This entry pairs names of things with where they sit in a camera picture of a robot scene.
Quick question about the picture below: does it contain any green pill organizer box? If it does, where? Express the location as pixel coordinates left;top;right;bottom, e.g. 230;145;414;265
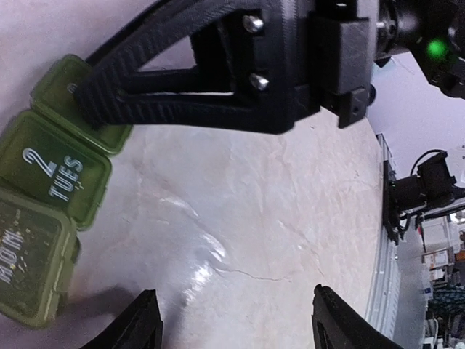
1;55;132;328

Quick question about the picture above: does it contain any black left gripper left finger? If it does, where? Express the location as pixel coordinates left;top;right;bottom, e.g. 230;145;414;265
81;289;163;349

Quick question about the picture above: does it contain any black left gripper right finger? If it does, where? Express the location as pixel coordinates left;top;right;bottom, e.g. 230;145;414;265
312;284;399;349

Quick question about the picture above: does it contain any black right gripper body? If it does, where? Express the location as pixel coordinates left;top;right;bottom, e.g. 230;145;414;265
262;1;464;130

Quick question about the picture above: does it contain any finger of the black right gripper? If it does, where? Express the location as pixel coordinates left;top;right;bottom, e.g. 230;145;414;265
74;1;306;135

